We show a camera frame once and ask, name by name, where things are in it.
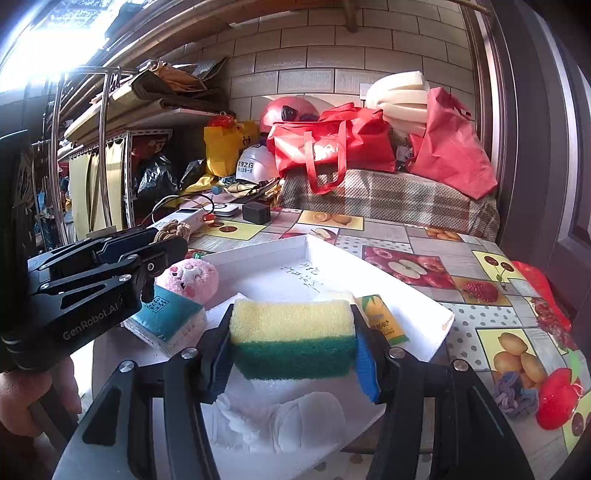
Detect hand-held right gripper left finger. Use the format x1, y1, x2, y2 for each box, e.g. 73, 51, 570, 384
53, 302, 236, 480

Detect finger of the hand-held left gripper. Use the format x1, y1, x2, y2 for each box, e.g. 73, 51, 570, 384
28, 236, 189, 305
28, 225, 160, 278

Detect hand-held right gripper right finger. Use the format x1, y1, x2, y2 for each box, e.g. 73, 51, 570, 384
350, 305, 536, 480

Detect brown rope knot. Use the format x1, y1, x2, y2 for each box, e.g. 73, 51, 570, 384
154, 220, 192, 244

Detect pink plush ball keychain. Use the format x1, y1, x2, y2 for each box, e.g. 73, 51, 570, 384
154, 258, 220, 306

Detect yellow tissue packet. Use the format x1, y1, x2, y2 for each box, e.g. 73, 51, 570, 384
360, 294, 411, 348

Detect teal tissue pack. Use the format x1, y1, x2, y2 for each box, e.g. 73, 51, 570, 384
122, 284, 208, 356

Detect white foam sheet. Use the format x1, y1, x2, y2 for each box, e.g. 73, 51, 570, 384
222, 369, 370, 407

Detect yellow and green sponge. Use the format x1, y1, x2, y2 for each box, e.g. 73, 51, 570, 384
229, 299, 358, 380

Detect white cardboard box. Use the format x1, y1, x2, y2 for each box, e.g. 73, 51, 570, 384
91, 233, 455, 480

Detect person's left hand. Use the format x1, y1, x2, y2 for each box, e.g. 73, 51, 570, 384
0, 355, 84, 438

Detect white foam block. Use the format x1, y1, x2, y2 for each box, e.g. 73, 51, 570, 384
205, 296, 237, 334

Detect white power strip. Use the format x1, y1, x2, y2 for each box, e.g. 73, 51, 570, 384
150, 209, 215, 234

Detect yellow curtain cloth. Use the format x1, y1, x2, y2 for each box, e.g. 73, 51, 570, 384
69, 143, 125, 241

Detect black plastic bag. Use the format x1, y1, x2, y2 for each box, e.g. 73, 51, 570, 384
136, 154, 178, 208

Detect white power bank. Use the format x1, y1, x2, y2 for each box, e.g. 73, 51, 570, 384
203, 203, 240, 219

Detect pale yellow sponge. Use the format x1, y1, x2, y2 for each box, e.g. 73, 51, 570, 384
318, 290, 357, 305

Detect white rolled socks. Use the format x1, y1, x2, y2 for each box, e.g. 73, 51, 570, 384
217, 391, 347, 453

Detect black charger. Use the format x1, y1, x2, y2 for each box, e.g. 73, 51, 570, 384
242, 202, 272, 225

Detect chrome metal rack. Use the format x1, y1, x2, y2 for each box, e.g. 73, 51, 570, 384
46, 65, 139, 241

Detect yellow bag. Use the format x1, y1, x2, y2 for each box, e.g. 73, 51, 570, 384
204, 115, 259, 178

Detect fruit print tablecloth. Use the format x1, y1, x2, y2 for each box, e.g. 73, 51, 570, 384
185, 205, 591, 480

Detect white helmet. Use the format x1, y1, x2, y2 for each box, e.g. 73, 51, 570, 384
235, 143, 280, 185

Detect folded brown tarp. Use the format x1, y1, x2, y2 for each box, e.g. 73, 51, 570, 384
131, 60, 229, 114

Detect plaid cloth cover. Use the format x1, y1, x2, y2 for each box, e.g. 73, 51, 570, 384
279, 168, 500, 241

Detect red helmet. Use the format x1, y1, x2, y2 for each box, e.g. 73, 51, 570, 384
259, 95, 324, 134

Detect red strawberry-shaped toy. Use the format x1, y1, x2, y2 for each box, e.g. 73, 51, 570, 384
536, 368, 585, 431

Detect red tote bag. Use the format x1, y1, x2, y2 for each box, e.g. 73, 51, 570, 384
267, 102, 398, 195

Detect red fabric bag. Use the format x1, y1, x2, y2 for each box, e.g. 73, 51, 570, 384
409, 88, 499, 200

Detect cream foam rolls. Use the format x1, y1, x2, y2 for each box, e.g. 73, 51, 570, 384
366, 70, 432, 137

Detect brown door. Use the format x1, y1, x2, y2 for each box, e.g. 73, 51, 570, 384
462, 0, 591, 324

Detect purple rope knot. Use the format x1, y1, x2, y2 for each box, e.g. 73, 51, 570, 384
493, 370, 540, 420

